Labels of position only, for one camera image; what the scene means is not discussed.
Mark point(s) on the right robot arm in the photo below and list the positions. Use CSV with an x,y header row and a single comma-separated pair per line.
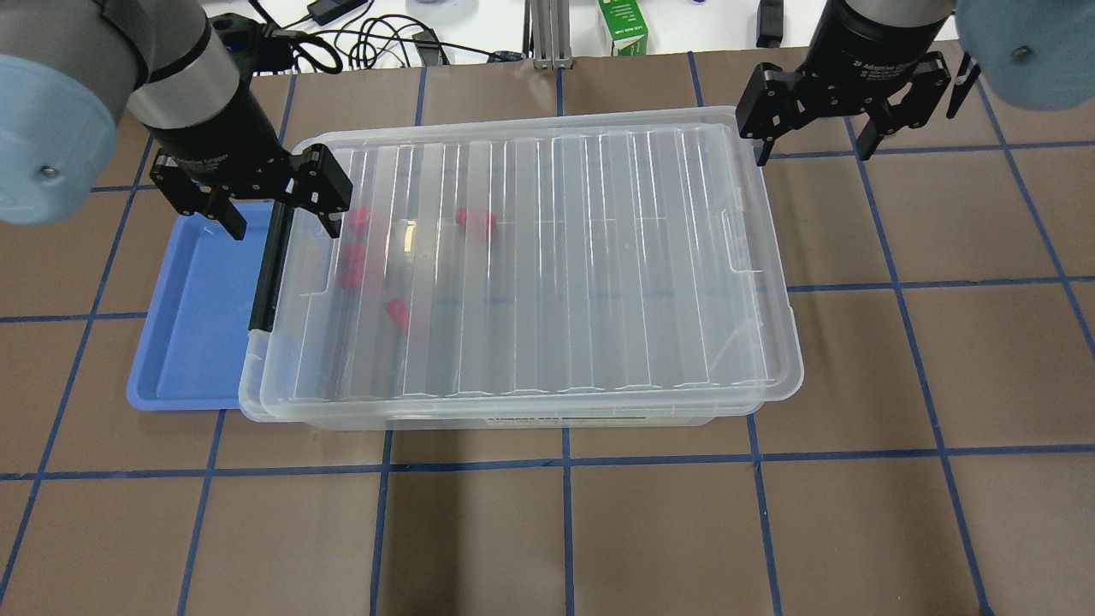
x,y
1036,54

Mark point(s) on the red block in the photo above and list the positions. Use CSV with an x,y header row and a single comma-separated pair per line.
x,y
399,312
351,278
477,224
357,221

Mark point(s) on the blue plastic tray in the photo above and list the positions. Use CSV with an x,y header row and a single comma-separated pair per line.
x,y
191,349

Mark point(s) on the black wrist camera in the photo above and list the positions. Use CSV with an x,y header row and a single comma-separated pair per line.
x,y
255,47

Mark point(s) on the aluminium frame post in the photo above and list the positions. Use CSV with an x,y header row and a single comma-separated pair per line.
x,y
547,34

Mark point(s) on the black box handle clip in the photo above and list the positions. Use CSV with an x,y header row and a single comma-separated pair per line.
x,y
266,294

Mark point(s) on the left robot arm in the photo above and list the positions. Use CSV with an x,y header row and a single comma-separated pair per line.
x,y
71,69

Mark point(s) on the clear plastic box lid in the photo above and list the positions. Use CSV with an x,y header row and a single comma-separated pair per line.
x,y
530,257

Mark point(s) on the clear plastic storage box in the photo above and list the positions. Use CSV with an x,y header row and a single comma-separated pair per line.
x,y
513,402

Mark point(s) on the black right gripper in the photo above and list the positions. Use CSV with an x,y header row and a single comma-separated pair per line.
x,y
874,47

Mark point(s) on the green white carton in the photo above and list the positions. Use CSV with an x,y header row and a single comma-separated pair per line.
x,y
623,26

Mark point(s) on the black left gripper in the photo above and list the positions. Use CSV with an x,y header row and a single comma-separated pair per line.
x,y
224,141

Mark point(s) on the black power adapter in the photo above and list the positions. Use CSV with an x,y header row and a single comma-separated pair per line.
x,y
769,23

